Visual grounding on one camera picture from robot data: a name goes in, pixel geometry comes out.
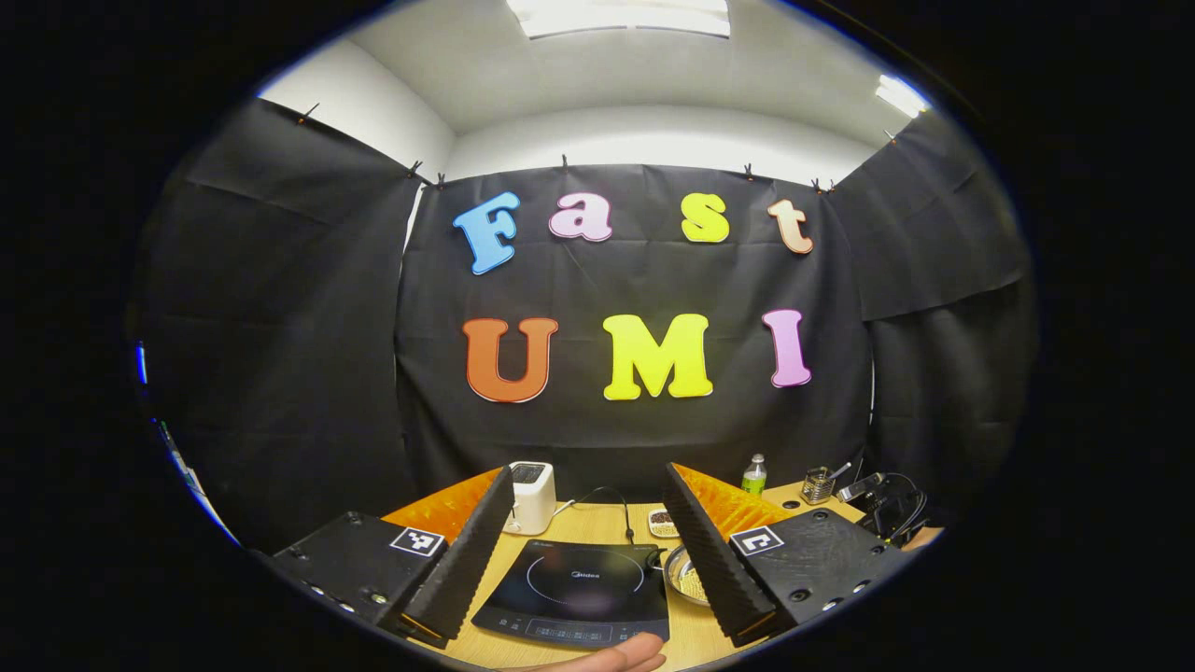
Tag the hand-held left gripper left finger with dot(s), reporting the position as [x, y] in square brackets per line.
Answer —
[462, 560]

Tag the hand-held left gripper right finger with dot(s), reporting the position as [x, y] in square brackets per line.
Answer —
[714, 560]

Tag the black induction cooktop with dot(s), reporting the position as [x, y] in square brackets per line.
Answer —
[579, 583]

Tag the white divided spice dish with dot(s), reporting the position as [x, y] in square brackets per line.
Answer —
[662, 523]

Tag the green label clear bottle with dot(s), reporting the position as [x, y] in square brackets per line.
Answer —
[754, 478]

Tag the white toaster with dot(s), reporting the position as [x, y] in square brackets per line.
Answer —
[532, 499]

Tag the black backdrop cloth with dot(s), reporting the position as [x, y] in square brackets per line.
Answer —
[280, 327]

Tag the small ceiling light panel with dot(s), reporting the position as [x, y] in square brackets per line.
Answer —
[901, 95]

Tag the large ceiling light panel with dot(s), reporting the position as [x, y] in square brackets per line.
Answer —
[621, 17]

